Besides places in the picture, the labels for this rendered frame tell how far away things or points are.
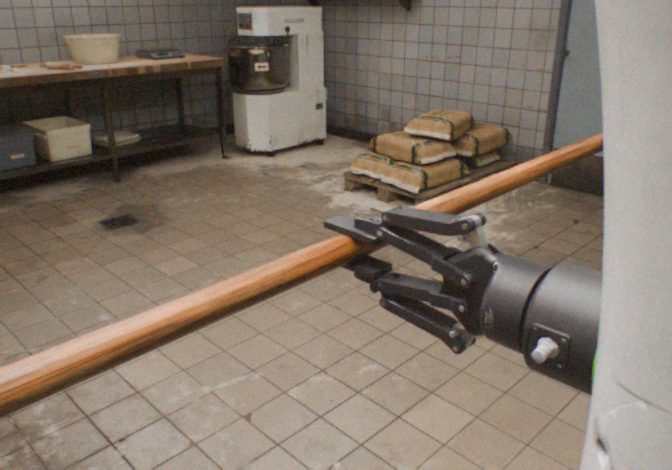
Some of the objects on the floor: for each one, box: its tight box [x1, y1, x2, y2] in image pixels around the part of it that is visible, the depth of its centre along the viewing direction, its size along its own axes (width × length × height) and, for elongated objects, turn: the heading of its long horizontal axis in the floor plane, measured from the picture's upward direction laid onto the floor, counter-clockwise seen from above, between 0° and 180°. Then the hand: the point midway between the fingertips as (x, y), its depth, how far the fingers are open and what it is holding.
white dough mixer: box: [225, 6, 326, 157], centre depth 564 cm, size 92×59×132 cm, turn 135°
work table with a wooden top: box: [0, 53, 227, 182], centre depth 491 cm, size 220×80×90 cm, turn 135°
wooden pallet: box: [344, 159, 516, 205], centre depth 474 cm, size 120×80×14 cm, turn 135°
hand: (357, 245), depth 61 cm, fingers closed on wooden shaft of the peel, 3 cm apart
